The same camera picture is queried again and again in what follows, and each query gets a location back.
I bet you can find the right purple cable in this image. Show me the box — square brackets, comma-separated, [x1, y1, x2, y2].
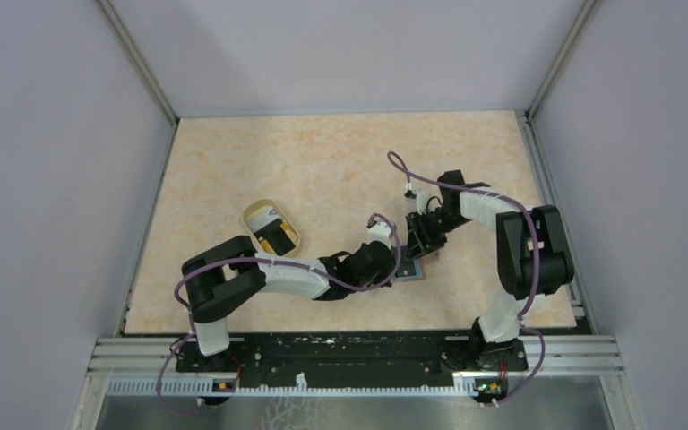
[386, 150, 547, 410]

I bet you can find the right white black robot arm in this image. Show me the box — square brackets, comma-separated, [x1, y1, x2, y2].
[406, 170, 575, 369]

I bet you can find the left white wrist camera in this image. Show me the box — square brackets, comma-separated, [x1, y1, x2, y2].
[366, 213, 399, 246]

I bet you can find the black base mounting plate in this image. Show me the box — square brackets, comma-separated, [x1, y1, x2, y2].
[176, 327, 529, 389]

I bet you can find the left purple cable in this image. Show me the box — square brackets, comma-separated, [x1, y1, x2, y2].
[155, 213, 403, 417]

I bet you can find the white slotted cable duct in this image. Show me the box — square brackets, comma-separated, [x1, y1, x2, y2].
[107, 376, 478, 398]

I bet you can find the beige oval card tray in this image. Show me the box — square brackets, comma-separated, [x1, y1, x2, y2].
[241, 199, 302, 257]

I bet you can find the aluminium corner post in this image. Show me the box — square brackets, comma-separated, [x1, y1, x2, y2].
[94, 0, 179, 126]
[526, 0, 603, 124]

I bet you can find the left aluminium corner post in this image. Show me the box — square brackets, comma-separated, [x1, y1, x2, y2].
[94, 0, 179, 126]

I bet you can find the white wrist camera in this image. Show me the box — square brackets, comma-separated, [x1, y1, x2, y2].
[366, 213, 399, 246]
[404, 183, 432, 214]

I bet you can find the right aluminium corner post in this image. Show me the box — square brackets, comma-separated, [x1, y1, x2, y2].
[526, 0, 603, 124]

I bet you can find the brown leather card holder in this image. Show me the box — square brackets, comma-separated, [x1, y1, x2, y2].
[394, 253, 440, 282]

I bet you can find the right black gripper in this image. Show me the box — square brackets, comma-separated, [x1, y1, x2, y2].
[405, 208, 472, 262]

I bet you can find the purple cable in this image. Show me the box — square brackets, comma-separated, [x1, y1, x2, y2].
[155, 213, 403, 417]
[386, 150, 547, 410]

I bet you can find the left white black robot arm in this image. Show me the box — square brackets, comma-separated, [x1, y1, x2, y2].
[176, 236, 401, 371]

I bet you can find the aluminium frame rail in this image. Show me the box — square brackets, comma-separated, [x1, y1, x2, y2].
[87, 335, 625, 376]

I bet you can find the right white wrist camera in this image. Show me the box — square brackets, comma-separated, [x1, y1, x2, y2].
[404, 183, 432, 214]

